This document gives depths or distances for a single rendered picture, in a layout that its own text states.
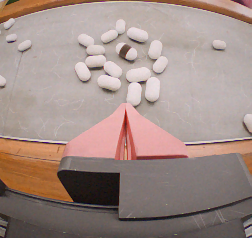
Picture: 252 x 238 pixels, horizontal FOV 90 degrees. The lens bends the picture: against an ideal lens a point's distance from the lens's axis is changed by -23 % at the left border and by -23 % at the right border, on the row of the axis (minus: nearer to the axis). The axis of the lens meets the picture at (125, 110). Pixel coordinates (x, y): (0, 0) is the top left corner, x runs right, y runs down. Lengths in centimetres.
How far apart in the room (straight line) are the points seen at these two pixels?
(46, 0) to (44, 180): 37
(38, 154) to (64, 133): 5
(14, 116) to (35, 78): 8
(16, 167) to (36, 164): 4
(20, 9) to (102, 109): 34
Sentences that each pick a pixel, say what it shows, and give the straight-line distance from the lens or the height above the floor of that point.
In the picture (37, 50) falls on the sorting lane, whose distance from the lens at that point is 35.
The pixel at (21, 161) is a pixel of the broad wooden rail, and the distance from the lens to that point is 27.
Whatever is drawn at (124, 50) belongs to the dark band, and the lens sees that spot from 26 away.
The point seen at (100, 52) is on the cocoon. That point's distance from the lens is 27.
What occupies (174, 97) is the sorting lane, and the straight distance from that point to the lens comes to 26.
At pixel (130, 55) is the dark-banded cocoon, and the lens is 26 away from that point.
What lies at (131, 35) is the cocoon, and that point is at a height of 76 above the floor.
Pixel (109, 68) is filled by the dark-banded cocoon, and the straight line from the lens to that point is 25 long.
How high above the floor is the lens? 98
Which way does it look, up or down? 76 degrees down
